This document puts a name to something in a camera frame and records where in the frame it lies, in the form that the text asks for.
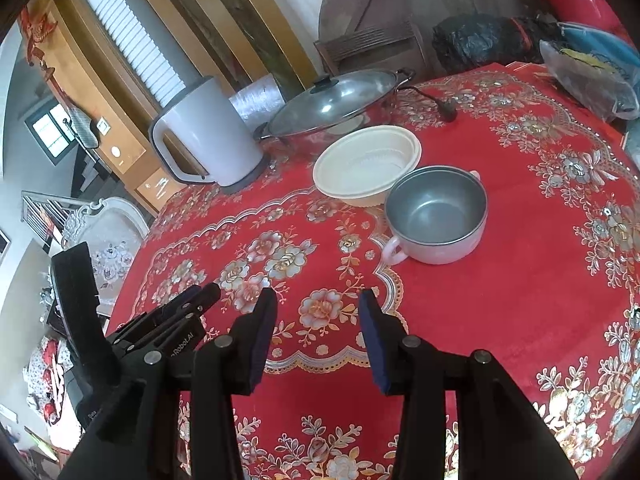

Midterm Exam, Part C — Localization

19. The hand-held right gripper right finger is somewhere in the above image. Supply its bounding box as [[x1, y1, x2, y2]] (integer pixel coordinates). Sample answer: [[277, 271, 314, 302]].
[[358, 288, 577, 480]]

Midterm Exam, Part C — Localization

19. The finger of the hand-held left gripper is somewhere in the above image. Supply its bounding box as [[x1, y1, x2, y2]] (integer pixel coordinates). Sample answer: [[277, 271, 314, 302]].
[[150, 311, 204, 348], [116, 282, 222, 342]]

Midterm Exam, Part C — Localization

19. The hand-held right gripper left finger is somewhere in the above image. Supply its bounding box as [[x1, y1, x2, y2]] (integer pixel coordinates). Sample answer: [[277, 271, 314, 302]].
[[59, 287, 279, 480]]

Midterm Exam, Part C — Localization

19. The pink bowl with steel interior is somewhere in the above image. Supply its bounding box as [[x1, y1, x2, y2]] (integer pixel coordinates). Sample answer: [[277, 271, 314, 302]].
[[382, 165, 489, 266]]

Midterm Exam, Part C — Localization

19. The cream plastic bowl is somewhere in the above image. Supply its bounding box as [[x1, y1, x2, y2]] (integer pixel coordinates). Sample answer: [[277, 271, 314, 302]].
[[312, 125, 422, 209]]

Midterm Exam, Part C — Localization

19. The ornate white upholstered chair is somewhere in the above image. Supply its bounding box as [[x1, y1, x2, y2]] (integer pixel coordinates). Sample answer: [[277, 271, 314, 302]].
[[60, 196, 151, 307]]

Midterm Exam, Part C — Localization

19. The sofa with red floral cushions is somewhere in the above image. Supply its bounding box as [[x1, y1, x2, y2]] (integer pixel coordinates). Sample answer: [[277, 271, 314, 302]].
[[25, 335, 84, 427]]

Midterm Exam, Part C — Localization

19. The metal stair railing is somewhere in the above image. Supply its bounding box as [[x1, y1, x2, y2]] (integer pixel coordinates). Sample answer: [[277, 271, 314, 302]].
[[20, 189, 77, 257]]

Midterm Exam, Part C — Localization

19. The wooden cabinet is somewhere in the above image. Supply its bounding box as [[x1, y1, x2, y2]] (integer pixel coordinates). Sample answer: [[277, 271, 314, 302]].
[[52, 0, 189, 206]]

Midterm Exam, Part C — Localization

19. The red floral tablecloth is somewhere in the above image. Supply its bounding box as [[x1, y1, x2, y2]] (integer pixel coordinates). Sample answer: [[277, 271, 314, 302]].
[[105, 62, 640, 480]]

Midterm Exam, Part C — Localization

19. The white electric kettle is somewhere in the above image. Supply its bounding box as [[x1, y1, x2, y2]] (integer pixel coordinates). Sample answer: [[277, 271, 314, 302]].
[[149, 76, 269, 195]]

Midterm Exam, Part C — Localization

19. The dark framed window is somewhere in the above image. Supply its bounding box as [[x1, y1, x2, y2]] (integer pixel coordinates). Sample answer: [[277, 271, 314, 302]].
[[25, 100, 81, 164]]

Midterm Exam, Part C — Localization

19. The dark mesh swatter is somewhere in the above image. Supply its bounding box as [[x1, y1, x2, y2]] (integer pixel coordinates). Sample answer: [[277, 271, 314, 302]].
[[64, 104, 102, 152]]

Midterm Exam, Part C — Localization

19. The glass pot lid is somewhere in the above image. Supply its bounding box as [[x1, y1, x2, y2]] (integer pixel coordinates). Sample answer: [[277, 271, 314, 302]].
[[264, 74, 401, 137]]

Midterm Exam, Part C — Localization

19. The steel electric wok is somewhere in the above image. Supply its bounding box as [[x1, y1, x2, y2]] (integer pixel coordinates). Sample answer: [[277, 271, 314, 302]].
[[252, 67, 417, 145]]

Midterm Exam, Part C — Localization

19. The white louvered shutter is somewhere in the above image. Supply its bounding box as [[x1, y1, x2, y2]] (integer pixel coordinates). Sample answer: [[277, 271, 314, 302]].
[[74, 0, 184, 112]]

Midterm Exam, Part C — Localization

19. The red hanging decoration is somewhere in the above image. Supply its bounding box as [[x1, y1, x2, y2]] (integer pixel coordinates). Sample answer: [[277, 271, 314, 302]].
[[19, 6, 72, 102]]

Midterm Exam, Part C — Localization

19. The wooden slatted chair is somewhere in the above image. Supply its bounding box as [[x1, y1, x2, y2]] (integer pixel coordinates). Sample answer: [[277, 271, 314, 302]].
[[313, 21, 427, 79]]

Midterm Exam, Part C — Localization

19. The black plastic bag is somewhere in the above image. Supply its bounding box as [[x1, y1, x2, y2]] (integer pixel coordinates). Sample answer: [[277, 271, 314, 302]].
[[432, 13, 552, 69]]

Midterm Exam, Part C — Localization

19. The clear plastic bag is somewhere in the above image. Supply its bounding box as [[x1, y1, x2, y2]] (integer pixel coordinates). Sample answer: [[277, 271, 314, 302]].
[[539, 40, 640, 122]]

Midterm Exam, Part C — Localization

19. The blue plastic bag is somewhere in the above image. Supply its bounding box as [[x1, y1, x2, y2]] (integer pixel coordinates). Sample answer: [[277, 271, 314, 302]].
[[556, 21, 640, 82]]

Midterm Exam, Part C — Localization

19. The red plastic bucket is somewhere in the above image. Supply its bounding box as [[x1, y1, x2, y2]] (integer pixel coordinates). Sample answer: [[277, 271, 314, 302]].
[[539, 0, 622, 37]]

